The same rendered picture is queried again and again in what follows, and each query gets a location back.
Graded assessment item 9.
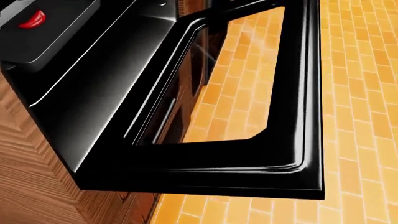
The dark grey baking tray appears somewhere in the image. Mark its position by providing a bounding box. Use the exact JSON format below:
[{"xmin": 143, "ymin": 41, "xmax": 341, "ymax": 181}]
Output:
[{"xmin": 0, "ymin": 0, "xmax": 101, "ymax": 64}]

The wooden kitchen cabinet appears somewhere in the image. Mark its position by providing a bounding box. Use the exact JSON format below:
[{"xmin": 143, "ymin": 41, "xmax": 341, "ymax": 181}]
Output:
[{"xmin": 0, "ymin": 73, "xmax": 165, "ymax": 224}]

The black oven door with window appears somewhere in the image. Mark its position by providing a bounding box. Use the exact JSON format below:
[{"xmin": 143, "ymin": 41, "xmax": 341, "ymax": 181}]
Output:
[{"xmin": 78, "ymin": 0, "xmax": 326, "ymax": 201}]

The black oven body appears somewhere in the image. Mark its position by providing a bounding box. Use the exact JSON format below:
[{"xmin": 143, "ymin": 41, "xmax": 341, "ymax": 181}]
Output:
[{"xmin": 0, "ymin": 0, "xmax": 178, "ymax": 175}]

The red chili pepper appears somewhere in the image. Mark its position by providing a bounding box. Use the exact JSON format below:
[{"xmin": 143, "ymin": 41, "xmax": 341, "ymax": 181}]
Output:
[{"xmin": 17, "ymin": 9, "xmax": 47, "ymax": 30}]

